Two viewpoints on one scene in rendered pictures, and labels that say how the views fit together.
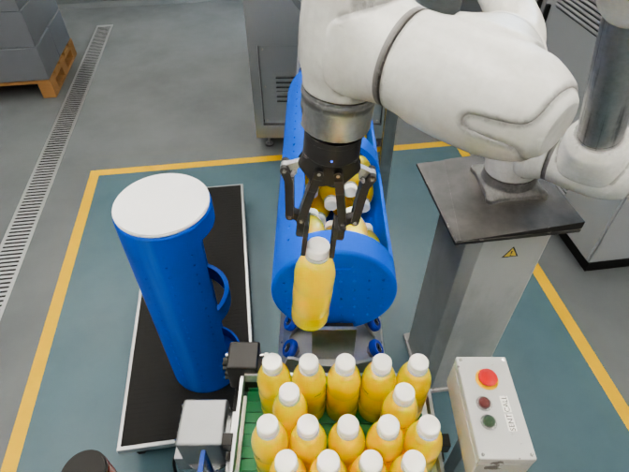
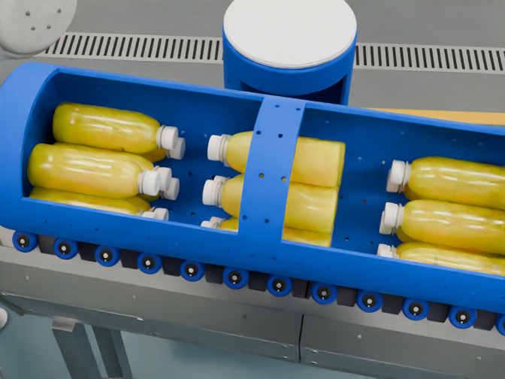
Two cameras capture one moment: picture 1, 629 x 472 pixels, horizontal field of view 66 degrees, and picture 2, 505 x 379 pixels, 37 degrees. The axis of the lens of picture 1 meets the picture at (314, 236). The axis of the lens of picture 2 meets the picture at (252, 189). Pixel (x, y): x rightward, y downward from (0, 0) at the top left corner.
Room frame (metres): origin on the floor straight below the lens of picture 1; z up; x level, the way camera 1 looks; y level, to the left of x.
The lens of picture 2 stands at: (1.23, -0.83, 2.04)
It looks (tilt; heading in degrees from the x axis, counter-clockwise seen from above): 51 degrees down; 101
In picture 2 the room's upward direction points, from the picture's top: straight up
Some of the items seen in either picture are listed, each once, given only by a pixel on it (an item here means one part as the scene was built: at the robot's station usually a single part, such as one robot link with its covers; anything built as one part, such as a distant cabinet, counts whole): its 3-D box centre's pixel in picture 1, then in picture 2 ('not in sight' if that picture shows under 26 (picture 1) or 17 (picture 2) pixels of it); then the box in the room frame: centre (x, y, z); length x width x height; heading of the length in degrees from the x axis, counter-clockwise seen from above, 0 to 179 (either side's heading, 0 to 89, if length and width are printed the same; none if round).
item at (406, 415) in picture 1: (397, 417); not in sight; (0.44, -0.17, 0.99); 0.07 x 0.07 x 0.19
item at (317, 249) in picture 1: (317, 249); not in sight; (0.54, -0.01, 1.39); 0.04 x 0.04 x 0.02
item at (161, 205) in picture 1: (161, 203); (289, 22); (1.06, 0.44, 1.03); 0.28 x 0.28 x 0.01
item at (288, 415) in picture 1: (290, 417); not in sight; (0.44, 0.05, 0.99); 0.07 x 0.07 x 0.19
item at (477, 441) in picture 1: (487, 415); not in sight; (0.41, -0.33, 1.05); 0.20 x 0.10 x 0.10; 0
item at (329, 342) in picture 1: (333, 340); not in sight; (0.62, -0.04, 0.99); 0.10 x 0.02 x 0.12; 90
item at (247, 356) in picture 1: (247, 366); not in sight; (0.58, 0.16, 0.95); 0.10 x 0.07 x 0.10; 90
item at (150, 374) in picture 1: (197, 294); not in sight; (1.47, 0.58, 0.07); 1.50 x 0.52 x 0.15; 8
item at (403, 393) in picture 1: (403, 393); not in sight; (0.44, -0.17, 1.09); 0.04 x 0.04 x 0.02
